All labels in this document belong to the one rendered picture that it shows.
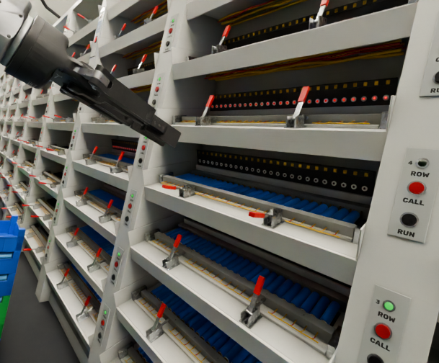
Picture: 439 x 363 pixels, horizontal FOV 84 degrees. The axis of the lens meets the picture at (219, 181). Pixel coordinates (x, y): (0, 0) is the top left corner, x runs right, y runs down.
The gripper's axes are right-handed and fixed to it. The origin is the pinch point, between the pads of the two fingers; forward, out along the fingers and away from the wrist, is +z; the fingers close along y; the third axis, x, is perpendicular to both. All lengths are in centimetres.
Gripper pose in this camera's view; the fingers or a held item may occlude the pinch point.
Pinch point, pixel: (156, 130)
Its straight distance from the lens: 44.7
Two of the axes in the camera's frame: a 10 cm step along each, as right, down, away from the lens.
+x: 3.6, -9.2, 1.5
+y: 7.2, 1.7, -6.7
